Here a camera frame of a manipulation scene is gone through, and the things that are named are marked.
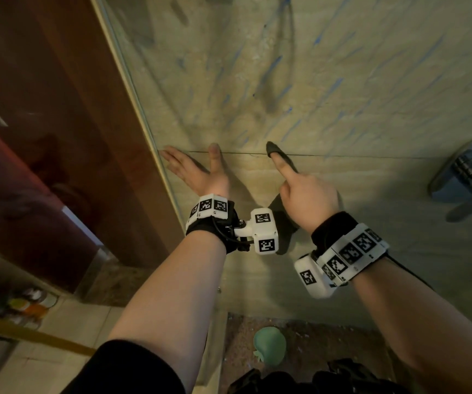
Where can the green sponge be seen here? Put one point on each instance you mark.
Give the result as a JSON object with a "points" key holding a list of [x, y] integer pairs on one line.
{"points": [[269, 344]]}

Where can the person's right forearm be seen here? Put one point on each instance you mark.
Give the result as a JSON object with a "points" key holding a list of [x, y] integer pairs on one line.
{"points": [[420, 320]]}

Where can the person's left forearm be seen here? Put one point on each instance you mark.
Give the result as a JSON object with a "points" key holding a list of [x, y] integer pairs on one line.
{"points": [[170, 299]]}

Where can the black garment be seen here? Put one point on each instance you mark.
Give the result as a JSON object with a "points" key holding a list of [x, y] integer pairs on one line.
{"points": [[334, 379]]}

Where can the person's left thumb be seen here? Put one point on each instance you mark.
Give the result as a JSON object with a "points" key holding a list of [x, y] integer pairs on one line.
{"points": [[215, 159]]}

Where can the brass rail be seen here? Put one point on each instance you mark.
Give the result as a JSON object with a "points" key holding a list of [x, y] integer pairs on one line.
{"points": [[34, 334]]}

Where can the brown wooden door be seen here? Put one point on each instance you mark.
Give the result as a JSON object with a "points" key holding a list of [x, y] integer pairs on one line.
{"points": [[55, 86]]}

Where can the person's right hand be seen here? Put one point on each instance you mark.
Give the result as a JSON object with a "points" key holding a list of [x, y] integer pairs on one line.
{"points": [[312, 203]]}

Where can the cluster of toiletry bottles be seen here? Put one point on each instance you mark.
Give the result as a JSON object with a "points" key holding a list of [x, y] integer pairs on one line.
{"points": [[22, 303]]}

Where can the person's left hand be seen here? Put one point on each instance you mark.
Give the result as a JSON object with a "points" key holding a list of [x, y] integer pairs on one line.
{"points": [[203, 182]]}

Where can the small black fingertip pad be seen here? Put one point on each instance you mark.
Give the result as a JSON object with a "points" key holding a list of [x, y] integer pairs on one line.
{"points": [[272, 148]]}

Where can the person's right thumb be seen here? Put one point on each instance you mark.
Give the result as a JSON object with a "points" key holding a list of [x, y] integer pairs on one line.
{"points": [[285, 194]]}

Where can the black sleeve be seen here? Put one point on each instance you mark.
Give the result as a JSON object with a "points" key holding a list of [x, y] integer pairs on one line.
{"points": [[129, 371]]}

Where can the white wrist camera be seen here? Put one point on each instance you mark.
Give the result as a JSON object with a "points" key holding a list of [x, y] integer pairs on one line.
{"points": [[312, 276], [264, 231]]}

